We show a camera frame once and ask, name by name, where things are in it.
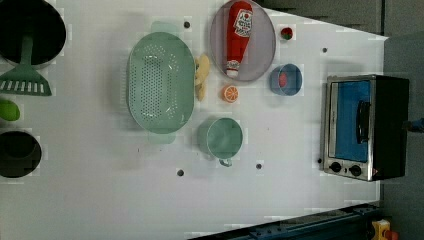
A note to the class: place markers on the green cup with handle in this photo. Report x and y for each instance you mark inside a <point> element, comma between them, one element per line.
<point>221,138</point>

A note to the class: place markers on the blue bowl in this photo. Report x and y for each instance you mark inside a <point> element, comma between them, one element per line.
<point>294,80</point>

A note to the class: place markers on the black toaster oven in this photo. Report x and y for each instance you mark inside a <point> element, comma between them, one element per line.
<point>363,134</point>

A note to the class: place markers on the grey round plate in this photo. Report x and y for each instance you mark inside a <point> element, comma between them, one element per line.
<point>260,50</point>

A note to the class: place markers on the peeled yellow banana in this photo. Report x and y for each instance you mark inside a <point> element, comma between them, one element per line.
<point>202,72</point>

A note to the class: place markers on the red ketchup bottle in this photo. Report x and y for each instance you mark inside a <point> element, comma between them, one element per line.
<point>239,27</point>

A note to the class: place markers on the large black pot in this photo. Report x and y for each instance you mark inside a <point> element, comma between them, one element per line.
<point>46,25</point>

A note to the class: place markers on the red strawberry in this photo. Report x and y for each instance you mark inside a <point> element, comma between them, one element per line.
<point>286,33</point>

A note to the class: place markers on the orange half slice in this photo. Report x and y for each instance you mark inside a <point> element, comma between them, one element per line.
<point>230,93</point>

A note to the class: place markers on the bright green object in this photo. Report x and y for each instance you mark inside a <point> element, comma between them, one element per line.
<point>9,111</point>

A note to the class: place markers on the green oval colander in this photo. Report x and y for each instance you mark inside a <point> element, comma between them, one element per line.
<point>160,83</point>

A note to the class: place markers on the pink red fruit in bowl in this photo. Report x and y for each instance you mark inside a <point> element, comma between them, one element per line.
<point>282,80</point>

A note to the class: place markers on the green slotted spatula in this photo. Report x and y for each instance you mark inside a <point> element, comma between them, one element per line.
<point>23,79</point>

